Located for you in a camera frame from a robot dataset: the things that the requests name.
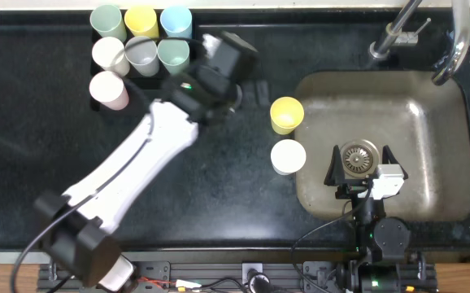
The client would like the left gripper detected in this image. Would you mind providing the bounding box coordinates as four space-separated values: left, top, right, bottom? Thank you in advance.
208 31 271 108

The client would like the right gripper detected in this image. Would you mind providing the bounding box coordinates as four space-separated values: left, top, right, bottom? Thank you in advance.
323 144 409 200

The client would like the yellow cup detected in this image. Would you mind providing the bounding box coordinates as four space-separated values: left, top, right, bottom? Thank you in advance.
269 96 306 136
124 5 160 41

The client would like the white cup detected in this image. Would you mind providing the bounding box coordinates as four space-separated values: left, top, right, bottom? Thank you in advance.
91 36 131 77
270 138 307 177

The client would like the steel sink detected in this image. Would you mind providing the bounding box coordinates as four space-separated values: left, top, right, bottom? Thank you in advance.
294 69 470 223

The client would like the green cup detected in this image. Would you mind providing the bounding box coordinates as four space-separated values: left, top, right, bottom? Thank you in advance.
89 3 128 42
156 37 191 77

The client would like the blue cup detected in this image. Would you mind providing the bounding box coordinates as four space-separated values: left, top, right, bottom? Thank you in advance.
159 5 194 40

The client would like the black tray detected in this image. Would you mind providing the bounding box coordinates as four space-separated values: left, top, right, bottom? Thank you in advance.
89 15 198 113

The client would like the grey cup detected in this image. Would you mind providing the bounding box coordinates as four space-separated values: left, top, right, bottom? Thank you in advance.
124 35 161 77

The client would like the steel tap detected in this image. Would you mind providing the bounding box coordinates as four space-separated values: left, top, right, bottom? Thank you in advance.
367 0 470 86

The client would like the pink cup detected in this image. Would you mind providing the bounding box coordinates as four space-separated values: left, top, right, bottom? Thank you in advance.
89 70 130 112

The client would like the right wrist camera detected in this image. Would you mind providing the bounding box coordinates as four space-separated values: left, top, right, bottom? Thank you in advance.
371 164 406 201

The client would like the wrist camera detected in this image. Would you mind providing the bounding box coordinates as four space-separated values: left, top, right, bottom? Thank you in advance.
201 33 221 57
371 164 406 201

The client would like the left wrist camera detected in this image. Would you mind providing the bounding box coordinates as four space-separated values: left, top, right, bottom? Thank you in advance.
201 33 221 57

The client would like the mounting rail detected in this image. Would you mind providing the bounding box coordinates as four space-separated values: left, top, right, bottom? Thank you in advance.
37 260 439 293

